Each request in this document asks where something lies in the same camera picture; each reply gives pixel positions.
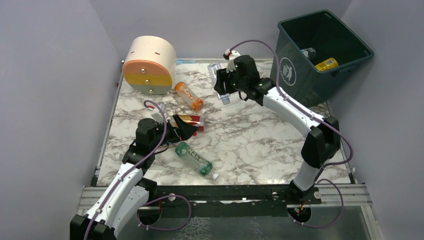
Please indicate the yellow drink bottle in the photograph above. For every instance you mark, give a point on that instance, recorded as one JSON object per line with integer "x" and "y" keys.
{"x": 327, "y": 64}

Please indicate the dark green plastic bin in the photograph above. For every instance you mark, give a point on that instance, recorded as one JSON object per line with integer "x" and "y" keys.
{"x": 331, "y": 38}

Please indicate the green tinted tea bottle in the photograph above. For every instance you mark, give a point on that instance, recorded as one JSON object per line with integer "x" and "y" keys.
{"x": 202, "y": 166}

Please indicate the clear purple label bottle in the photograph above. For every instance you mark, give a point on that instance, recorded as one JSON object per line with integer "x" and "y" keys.
{"x": 213, "y": 70}

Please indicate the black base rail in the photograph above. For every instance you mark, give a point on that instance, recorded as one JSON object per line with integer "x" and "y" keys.
{"x": 263, "y": 200}

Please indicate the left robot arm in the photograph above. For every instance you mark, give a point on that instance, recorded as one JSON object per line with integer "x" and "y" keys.
{"x": 129, "y": 190}

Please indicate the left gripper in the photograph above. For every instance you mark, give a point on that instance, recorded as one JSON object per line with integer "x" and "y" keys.
{"x": 173, "y": 131}

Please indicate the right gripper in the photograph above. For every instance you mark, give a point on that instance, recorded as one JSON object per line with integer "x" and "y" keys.
{"x": 224, "y": 81}

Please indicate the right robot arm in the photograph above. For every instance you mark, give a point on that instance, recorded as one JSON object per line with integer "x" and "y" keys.
{"x": 321, "y": 140}

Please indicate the white blue label bottle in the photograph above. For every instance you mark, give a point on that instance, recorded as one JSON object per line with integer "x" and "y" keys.
{"x": 310, "y": 53}

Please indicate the red gold drink can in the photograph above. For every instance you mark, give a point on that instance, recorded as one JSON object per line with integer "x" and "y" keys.
{"x": 195, "y": 120}

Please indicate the round cream drum box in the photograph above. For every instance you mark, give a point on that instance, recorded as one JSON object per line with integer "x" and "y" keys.
{"x": 150, "y": 65}

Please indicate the orange drink bottle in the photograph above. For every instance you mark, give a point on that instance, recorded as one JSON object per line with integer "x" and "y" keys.
{"x": 195, "y": 103}

